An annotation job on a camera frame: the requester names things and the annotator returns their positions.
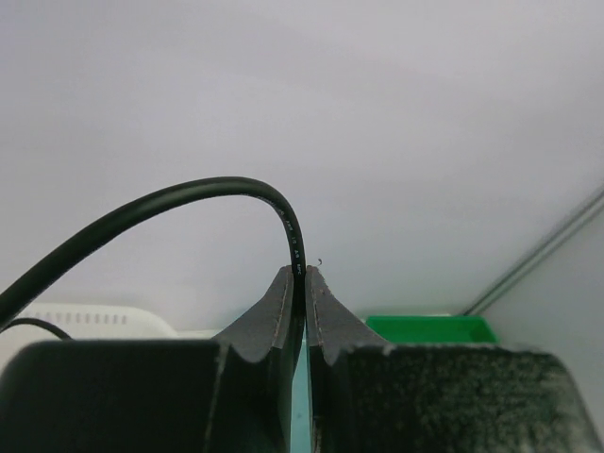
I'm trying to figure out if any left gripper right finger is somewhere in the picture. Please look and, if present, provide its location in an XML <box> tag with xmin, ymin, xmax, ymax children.
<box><xmin>305</xmin><ymin>267</ymin><xmax>603</xmax><ymax>452</ymax></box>

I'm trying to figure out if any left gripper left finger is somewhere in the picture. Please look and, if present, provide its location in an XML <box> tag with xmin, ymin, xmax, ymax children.
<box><xmin>1</xmin><ymin>267</ymin><xmax>295</xmax><ymax>452</ymax></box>

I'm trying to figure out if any black USB cable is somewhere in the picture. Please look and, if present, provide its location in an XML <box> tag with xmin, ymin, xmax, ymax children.
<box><xmin>0</xmin><ymin>176</ymin><xmax>309</xmax><ymax>360</ymax></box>

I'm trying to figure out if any green plastic tray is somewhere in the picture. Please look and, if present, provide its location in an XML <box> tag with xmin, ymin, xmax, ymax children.
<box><xmin>366</xmin><ymin>315</ymin><xmax>498</xmax><ymax>344</ymax></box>

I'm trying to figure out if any blue translucent plastic container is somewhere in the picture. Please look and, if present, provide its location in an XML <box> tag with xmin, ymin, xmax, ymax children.
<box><xmin>290</xmin><ymin>334</ymin><xmax>312</xmax><ymax>453</ymax></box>

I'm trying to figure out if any white translucent plastic tub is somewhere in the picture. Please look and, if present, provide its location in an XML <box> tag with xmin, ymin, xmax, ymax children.
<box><xmin>19</xmin><ymin>303</ymin><xmax>178</xmax><ymax>339</ymax></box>

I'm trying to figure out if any aluminium corner post right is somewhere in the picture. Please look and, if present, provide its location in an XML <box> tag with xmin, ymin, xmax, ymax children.
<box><xmin>459</xmin><ymin>184</ymin><xmax>603</xmax><ymax>316</ymax></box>

